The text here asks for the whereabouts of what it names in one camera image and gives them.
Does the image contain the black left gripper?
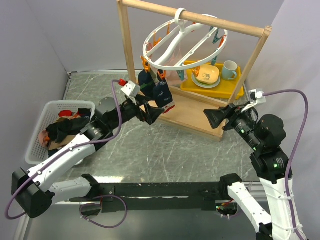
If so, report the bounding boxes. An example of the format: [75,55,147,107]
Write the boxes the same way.
[108,94,164,131]

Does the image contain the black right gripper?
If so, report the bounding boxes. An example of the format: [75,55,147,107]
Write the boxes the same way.
[203,100,264,152]

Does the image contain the santa pattern sock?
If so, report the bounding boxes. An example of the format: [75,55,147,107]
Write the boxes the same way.
[153,80,176,114]

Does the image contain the white round clip hanger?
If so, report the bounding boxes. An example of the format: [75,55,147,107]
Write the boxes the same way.
[142,8,229,71]

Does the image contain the red sock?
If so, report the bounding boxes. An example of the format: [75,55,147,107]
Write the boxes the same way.
[58,110,73,118]

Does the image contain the brown ribbed sock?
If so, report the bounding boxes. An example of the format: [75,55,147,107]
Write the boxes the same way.
[48,135,76,151]

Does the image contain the black socks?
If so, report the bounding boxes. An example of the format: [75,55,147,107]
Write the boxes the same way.
[46,117,90,143]

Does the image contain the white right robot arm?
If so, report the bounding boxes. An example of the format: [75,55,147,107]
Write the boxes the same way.
[203,104,307,240]

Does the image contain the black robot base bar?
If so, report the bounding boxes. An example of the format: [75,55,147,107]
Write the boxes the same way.
[70,182,231,213]

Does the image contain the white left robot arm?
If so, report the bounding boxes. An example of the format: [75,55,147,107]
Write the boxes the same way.
[11,94,165,219]

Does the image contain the wooden hanger rack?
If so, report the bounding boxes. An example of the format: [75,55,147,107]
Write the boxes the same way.
[117,0,272,142]

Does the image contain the yellow plastic tray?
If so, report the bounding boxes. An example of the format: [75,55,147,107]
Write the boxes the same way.
[180,63,242,99]

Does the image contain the navy green striped sock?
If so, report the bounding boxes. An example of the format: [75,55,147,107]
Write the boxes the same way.
[138,70,161,101]

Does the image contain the light blue mug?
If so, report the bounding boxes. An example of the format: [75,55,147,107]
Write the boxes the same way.
[221,60,238,80]

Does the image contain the navy sock in basket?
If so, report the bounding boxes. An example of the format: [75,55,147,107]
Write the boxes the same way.
[76,108,92,119]

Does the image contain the pink sock in basket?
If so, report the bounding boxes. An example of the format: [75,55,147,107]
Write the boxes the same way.
[38,129,51,148]

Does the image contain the white plastic basket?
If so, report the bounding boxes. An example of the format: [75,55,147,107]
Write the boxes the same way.
[25,100,96,165]

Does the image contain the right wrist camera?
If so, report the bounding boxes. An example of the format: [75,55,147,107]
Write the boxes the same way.
[241,88,266,113]

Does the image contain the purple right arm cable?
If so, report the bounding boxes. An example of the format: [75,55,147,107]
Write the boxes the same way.
[264,89,310,240]

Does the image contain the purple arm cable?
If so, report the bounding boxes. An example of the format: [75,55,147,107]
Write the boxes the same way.
[264,89,310,240]
[4,79,125,221]

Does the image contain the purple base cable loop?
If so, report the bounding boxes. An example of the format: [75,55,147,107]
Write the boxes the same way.
[79,194,128,229]

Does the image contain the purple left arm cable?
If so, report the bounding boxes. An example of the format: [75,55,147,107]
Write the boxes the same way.
[4,79,125,221]

